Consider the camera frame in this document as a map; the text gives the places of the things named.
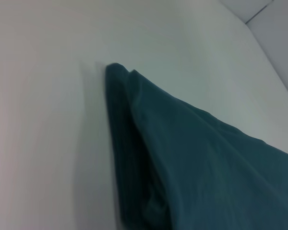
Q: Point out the blue teal shirt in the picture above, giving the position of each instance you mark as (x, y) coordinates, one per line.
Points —
(194, 167)

